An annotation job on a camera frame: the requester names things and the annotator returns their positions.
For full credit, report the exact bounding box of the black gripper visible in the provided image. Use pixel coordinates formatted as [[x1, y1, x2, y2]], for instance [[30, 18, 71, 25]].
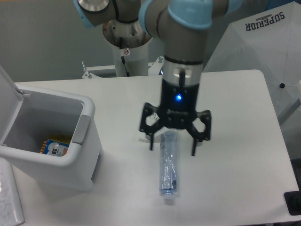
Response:
[[139, 79, 212, 157]]

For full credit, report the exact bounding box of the white lidded trash can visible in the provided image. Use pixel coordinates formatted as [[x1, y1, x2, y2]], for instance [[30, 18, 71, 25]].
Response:
[[0, 70, 102, 191]]

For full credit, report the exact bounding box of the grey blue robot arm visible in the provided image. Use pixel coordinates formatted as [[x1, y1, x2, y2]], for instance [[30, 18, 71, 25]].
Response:
[[74, 0, 243, 147]]

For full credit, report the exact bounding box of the crushed clear plastic bottle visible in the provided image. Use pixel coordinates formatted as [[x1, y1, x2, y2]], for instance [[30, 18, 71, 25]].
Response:
[[159, 130, 178, 205]]

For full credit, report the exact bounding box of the crumpled white plastic wrapper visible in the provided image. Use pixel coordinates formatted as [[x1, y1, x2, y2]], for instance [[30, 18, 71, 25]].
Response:
[[138, 113, 160, 143]]

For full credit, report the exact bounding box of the blue snack packet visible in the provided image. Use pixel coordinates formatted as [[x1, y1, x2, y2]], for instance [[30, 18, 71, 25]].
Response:
[[40, 135, 71, 157]]

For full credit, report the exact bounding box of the white superior umbrella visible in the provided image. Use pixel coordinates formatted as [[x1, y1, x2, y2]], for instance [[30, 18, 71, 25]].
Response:
[[204, 1, 301, 124]]

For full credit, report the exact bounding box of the black device at edge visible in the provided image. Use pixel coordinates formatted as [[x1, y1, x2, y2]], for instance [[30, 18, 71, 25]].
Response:
[[284, 191, 301, 216]]

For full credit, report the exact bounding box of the white metal mounting bracket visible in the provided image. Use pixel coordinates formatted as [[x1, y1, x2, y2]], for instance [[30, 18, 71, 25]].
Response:
[[81, 56, 165, 79]]

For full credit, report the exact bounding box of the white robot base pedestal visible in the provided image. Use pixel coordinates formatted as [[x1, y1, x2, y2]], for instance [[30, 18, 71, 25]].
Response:
[[110, 41, 150, 75]]

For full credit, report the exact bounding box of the black pedestal cable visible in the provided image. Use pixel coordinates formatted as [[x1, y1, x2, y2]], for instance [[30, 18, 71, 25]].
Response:
[[119, 37, 131, 77]]

